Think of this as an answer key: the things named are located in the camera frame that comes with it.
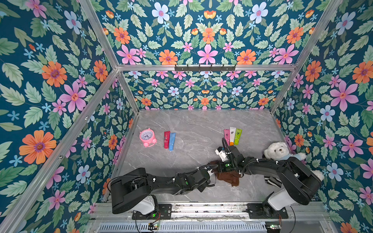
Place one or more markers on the white teddy bear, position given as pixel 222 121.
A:
pixel 279 151

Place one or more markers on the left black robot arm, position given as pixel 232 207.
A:
pixel 130 189

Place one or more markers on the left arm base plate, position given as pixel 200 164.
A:
pixel 162 211

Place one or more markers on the blue toothpaste tube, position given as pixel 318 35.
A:
pixel 172 141

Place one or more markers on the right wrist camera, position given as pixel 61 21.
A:
pixel 221 153

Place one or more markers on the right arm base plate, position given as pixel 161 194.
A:
pixel 265 211

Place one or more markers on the magenta toothpaste tube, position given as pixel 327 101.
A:
pixel 167 139

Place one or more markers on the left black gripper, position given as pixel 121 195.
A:
pixel 205 184

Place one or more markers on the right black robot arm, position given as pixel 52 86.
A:
pixel 280 168

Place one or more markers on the striped black white cloth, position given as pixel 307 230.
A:
pixel 273 181

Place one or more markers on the white toothpaste tube orange cap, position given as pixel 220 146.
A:
pixel 232 136

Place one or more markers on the pink toothpaste tube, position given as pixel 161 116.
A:
pixel 227 135

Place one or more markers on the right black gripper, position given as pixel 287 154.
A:
pixel 220 167

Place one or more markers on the green toothpaste tube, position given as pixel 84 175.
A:
pixel 237 136

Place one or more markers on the pink alarm clock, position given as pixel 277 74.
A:
pixel 148 138

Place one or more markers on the metal hook rail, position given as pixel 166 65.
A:
pixel 198 68

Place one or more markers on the brown cloth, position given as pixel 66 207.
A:
pixel 225 172

